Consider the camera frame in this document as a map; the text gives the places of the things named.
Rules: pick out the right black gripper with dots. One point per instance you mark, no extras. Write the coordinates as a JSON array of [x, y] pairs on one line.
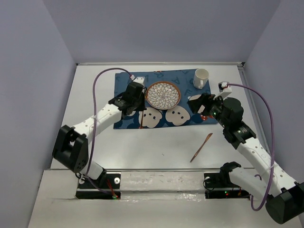
[[204, 99]]

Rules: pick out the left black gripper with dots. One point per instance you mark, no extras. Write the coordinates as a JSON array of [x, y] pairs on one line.
[[141, 107]]

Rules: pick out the copper fork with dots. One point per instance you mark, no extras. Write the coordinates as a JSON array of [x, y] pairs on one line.
[[142, 116]]

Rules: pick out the blue cartoon placemat cloth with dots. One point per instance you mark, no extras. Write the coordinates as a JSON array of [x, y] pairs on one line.
[[180, 115]]

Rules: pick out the white mug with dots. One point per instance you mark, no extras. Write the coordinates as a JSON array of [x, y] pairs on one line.
[[201, 77]]

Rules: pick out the floral patterned plate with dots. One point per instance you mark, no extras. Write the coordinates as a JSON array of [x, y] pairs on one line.
[[163, 95]]

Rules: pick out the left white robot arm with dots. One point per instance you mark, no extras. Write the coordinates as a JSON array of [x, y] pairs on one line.
[[74, 145]]

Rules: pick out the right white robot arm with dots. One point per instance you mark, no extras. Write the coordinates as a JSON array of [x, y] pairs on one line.
[[284, 195]]

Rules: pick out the copper knife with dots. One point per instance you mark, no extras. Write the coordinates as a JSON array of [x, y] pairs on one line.
[[200, 148]]

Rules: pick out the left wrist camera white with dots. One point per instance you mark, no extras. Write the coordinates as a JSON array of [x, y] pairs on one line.
[[139, 79]]

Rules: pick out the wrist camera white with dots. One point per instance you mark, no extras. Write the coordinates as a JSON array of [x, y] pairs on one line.
[[224, 90], [139, 79]]

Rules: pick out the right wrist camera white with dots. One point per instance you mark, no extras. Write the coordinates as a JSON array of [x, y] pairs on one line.
[[224, 90]]

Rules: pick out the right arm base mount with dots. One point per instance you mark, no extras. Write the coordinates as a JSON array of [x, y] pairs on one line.
[[218, 189]]

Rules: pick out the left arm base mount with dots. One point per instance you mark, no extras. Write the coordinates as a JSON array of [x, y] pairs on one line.
[[107, 188]]

